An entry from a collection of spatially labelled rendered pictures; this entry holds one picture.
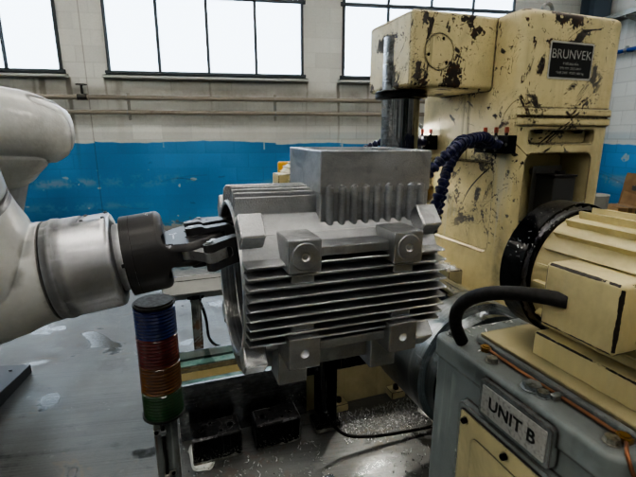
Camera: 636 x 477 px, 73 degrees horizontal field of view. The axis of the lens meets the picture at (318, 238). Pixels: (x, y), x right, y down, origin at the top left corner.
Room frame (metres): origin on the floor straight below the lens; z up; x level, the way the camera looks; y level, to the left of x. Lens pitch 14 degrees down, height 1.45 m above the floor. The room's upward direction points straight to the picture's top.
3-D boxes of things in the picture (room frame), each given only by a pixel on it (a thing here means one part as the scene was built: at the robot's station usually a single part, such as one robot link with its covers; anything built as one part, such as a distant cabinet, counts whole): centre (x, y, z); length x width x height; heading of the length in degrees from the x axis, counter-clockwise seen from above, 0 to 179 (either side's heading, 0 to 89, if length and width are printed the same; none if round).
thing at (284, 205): (0.45, 0.00, 1.31); 0.20 x 0.19 x 0.19; 110
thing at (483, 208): (1.15, -0.40, 1.28); 0.55 x 0.37 x 0.96; 110
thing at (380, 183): (0.47, -0.04, 1.41); 0.12 x 0.11 x 0.07; 110
